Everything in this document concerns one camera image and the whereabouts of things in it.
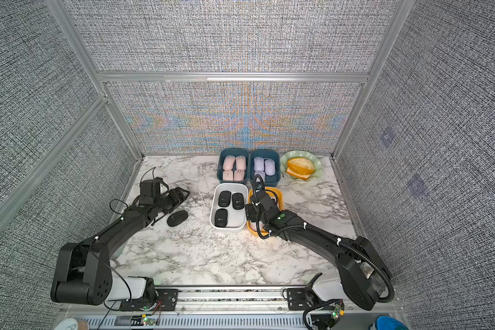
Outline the pink mouse with scroll wheel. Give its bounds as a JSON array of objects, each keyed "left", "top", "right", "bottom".
[{"left": 235, "top": 155, "right": 247, "bottom": 171}]

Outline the black mouse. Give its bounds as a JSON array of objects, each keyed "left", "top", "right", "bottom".
[
  {"left": 232, "top": 192, "right": 245, "bottom": 210},
  {"left": 217, "top": 191, "right": 231, "bottom": 208},
  {"left": 166, "top": 210, "right": 188, "bottom": 228},
  {"left": 214, "top": 208, "right": 228, "bottom": 228}
]

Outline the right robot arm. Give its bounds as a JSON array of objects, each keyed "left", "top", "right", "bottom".
[{"left": 247, "top": 191, "right": 395, "bottom": 310}]

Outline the green wavy plate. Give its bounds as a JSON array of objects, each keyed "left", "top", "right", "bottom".
[{"left": 280, "top": 151, "right": 323, "bottom": 181}]

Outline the purple mouse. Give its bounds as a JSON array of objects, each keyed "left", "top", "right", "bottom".
[
  {"left": 253, "top": 157, "right": 265, "bottom": 172},
  {"left": 254, "top": 171, "right": 265, "bottom": 182},
  {"left": 264, "top": 159, "right": 276, "bottom": 176}
]

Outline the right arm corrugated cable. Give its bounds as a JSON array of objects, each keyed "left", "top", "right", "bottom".
[{"left": 251, "top": 175, "right": 395, "bottom": 330}]

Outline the teal storage box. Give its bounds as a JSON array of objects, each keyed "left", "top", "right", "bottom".
[
  {"left": 217, "top": 148, "right": 250, "bottom": 184},
  {"left": 249, "top": 149, "right": 281, "bottom": 187}
]

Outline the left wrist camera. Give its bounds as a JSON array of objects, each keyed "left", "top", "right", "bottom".
[{"left": 140, "top": 177, "right": 169, "bottom": 199}]

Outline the round bread bun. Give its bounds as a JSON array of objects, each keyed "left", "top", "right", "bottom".
[{"left": 287, "top": 158, "right": 316, "bottom": 173}]

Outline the black mouse front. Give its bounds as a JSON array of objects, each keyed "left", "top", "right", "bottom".
[{"left": 217, "top": 191, "right": 231, "bottom": 208}]

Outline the purple mouse front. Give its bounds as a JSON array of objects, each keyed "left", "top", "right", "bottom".
[{"left": 264, "top": 159, "right": 276, "bottom": 176}]

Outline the bread slice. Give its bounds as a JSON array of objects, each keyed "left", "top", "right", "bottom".
[{"left": 286, "top": 168, "right": 313, "bottom": 181}]

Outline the yellow storage box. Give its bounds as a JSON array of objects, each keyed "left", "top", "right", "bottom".
[{"left": 245, "top": 187, "right": 285, "bottom": 237}]

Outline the white storage box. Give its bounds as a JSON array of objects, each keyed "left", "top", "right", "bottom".
[{"left": 209, "top": 183, "right": 248, "bottom": 233}]

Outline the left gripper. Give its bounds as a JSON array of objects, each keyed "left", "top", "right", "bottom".
[{"left": 154, "top": 186, "right": 191, "bottom": 215}]

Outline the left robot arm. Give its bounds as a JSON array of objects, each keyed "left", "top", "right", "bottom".
[{"left": 50, "top": 177, "right": 191, "bottom": 310}]

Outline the white round object bottom left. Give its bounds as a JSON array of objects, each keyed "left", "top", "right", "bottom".
[{"left": 54, "top": 318, "right": 90, "bottom": 330}]

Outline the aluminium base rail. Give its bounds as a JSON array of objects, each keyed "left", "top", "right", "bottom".
[{"left": 57, "top": 284, "right": 409, "bottom": 330}]

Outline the blue object bottom right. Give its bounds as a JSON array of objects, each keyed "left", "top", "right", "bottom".
[{"left": 368, "top": 316, "right": 408, "bottom": 330}]

